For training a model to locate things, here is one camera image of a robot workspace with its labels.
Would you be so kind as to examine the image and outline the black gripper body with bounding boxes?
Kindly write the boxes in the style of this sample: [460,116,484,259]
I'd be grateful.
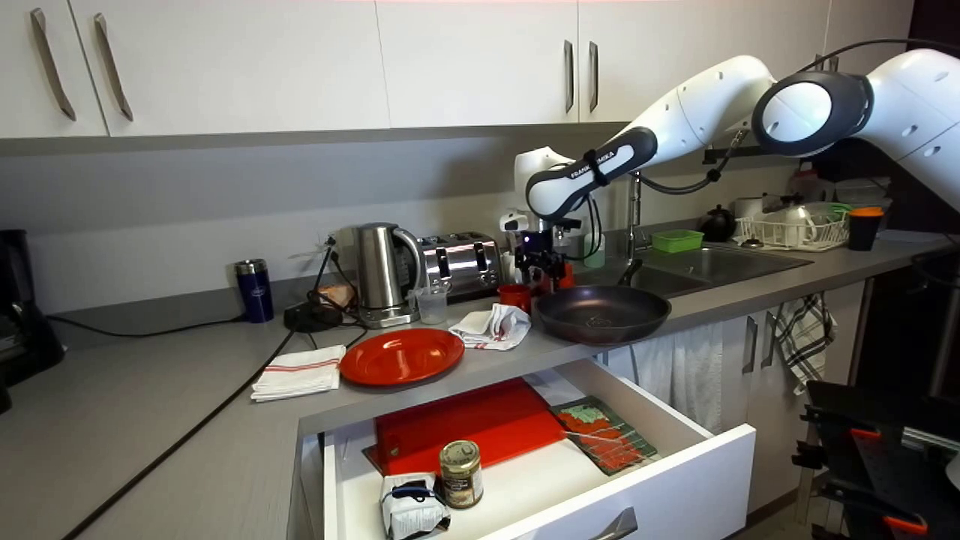
[514,231,577,293]

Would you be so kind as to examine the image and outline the small red cup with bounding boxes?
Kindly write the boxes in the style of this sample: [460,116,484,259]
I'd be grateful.
[497,285,531,314]

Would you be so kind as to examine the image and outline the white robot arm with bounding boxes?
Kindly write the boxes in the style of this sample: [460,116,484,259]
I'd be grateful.
[516,49,960,226]

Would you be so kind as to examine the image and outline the black orange cup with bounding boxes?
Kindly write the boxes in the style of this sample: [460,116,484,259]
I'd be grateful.
[848,207,884,251]

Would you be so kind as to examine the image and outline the chrome four-slot toaster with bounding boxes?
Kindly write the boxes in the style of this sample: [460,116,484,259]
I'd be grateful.
[420,231,497,300]

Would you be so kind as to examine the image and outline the dark frying pan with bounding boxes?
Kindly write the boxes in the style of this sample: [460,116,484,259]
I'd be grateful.
[535,285,673,345]

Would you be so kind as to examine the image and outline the crumpled white dish cloth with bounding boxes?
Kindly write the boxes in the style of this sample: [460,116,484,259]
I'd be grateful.
[453,304,531,351]

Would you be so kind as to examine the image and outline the chrome sink faucet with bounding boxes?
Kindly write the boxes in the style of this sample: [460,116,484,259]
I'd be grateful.
[617,170,646,285]

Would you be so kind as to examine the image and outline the green sponge tray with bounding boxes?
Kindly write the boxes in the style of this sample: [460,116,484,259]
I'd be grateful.
[652,228,703,256]

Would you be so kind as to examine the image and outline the steel electric kettle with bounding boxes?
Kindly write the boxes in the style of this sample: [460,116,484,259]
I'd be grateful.
[358,223,423,326]

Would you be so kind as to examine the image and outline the red cutting board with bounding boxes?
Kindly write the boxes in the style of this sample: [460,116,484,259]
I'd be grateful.
[367,377,565,474]

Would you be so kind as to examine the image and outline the red plate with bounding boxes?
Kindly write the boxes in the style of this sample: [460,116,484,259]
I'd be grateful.
[340,329,465,386]

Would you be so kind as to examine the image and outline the small tin can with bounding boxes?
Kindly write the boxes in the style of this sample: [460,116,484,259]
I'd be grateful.
[434,437,484,511]

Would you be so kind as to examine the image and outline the black kettle base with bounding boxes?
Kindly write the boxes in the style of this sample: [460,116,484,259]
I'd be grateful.
[282,304,341,333]

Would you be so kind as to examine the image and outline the folded white red-striped towel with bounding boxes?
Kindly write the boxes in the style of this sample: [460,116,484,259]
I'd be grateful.
[252,345,344,402]

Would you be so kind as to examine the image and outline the hanging striped towel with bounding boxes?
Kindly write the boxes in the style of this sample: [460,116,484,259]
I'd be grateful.
[770,293,836,395]

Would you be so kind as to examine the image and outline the dark blue travel mug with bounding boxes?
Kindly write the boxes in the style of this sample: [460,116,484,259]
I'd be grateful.
[233,259,274,325]

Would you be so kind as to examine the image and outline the white dish rack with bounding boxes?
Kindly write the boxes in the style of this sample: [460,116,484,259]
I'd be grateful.
[735,202,848,251]

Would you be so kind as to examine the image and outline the open white drawer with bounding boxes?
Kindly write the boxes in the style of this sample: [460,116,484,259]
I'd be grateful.
[324,361,756,540]

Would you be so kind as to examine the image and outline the white black gadget in drawer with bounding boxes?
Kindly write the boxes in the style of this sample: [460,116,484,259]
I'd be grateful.
[378,476,449,540]

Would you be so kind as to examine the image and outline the white upper cabinets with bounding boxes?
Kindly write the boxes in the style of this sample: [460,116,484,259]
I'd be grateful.
[0,0,835,137]

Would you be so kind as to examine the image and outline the black coffee machine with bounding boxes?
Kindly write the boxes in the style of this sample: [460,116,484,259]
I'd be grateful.
[0,228,62,414]

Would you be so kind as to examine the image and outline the black camera tripod stand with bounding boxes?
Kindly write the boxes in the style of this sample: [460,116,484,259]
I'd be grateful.
[793,382,960,540]

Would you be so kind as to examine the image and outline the black power cable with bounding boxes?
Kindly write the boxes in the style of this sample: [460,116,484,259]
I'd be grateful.
[44,309,249,341]

